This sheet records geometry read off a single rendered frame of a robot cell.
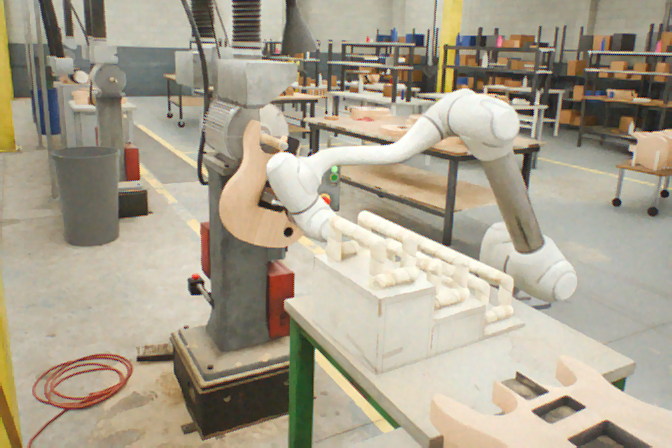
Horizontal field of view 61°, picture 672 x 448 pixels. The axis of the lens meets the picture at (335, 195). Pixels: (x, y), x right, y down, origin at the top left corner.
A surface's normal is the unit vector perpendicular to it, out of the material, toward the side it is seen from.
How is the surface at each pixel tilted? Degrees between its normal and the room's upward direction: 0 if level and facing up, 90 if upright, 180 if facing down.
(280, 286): 90
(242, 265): 90
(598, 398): 0
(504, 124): 85
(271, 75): 90
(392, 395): 0
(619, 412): 0
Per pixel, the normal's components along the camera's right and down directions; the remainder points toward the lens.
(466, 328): 0.52, 0.23
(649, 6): -0.88, 0.09
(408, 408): 0.04, -0.97
